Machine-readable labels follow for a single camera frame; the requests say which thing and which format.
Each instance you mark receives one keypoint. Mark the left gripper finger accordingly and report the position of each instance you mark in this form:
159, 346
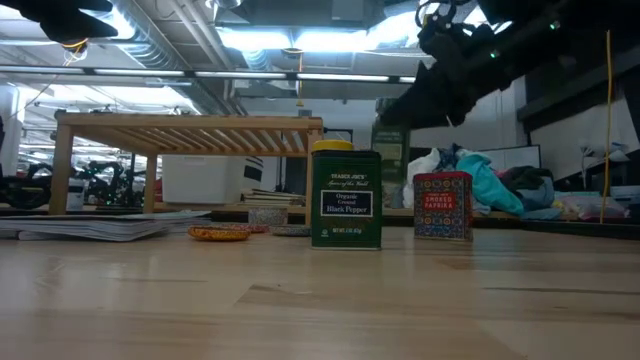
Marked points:
75, 27
60, 4

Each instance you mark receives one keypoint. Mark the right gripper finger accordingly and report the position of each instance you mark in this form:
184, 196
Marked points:
425, 102

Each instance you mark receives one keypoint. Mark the green-lidded spice jar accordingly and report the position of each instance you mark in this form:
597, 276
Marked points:
391, 150

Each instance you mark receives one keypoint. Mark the red-lidded smoked paprika tin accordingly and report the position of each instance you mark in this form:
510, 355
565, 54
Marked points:
443, 205

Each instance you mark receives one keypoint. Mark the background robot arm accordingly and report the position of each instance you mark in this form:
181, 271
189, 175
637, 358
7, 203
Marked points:
112, 185

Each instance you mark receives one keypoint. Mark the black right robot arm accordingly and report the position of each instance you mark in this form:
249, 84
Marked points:
550, 20

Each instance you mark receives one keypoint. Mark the wooden slatted shelf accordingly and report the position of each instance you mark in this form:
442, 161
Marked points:
190, 122

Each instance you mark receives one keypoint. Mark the blue denim garment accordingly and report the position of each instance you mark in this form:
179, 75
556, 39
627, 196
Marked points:
450, 157

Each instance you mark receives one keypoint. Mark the white cloth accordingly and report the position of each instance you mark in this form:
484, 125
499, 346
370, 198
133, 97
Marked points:
417, 172

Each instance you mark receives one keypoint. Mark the white board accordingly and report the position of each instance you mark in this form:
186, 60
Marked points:
515, 157

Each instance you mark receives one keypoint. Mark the teal garment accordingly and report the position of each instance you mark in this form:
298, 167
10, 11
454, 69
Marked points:
492, 190

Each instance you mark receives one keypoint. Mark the grey-blue garment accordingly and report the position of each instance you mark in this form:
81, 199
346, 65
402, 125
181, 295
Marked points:
540, 197

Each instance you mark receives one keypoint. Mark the stack of papers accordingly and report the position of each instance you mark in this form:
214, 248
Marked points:
272, 197
100, 227

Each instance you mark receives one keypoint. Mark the silver round tin lid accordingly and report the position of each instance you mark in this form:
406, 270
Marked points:
292, 230

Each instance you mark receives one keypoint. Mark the white black-striped box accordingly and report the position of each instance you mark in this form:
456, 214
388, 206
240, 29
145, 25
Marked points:
253, 172

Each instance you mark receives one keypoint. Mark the patterned candle tin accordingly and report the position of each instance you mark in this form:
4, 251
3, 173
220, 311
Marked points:
267, 216

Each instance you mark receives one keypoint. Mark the pink plastic bag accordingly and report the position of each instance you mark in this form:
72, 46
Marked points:
590, 207

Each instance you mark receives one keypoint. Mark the white storage bin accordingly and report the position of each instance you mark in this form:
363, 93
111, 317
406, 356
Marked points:
200, 180

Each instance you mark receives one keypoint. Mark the red patterned tin lid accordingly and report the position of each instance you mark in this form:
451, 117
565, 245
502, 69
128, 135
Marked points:
257, 228

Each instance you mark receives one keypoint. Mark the orange patterned tin lid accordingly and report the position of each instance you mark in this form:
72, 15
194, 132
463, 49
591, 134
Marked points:
218, 233

